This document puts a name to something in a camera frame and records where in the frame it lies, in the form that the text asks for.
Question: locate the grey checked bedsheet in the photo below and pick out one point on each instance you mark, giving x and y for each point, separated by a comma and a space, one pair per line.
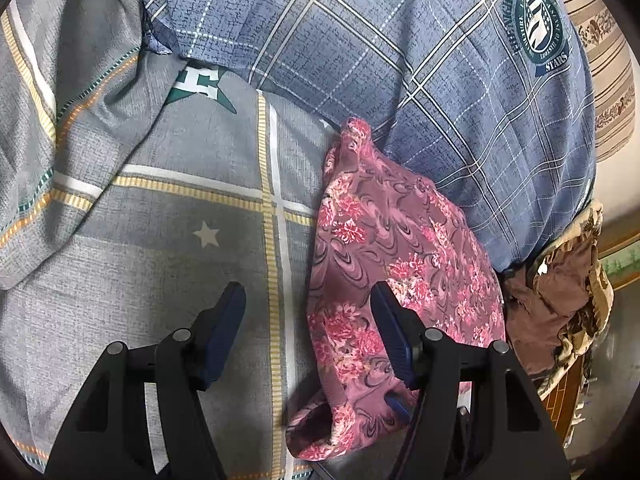
175, 270

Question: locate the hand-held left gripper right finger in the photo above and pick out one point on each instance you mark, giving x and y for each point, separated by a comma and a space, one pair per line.
395, 340

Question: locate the beige striped patterned cloth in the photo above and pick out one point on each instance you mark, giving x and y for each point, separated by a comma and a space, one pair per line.
605, 60

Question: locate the grey checked quilt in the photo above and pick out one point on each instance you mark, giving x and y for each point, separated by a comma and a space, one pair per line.
60, 70

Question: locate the wooden framed picture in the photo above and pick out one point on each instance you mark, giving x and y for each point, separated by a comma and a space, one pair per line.
622, 262

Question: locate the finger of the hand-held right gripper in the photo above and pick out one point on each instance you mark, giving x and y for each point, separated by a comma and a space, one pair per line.
398, 405

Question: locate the blue plaid pillow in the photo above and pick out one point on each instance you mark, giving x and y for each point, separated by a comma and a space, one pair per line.
390, 60

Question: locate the brown floral-edged cloth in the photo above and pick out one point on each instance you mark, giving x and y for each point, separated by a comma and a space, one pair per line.
550, 300

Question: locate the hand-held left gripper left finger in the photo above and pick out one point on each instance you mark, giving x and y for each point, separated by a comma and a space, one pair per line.
222, 337

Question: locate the pink floral garment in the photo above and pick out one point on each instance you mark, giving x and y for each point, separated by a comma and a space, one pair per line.
400, 240

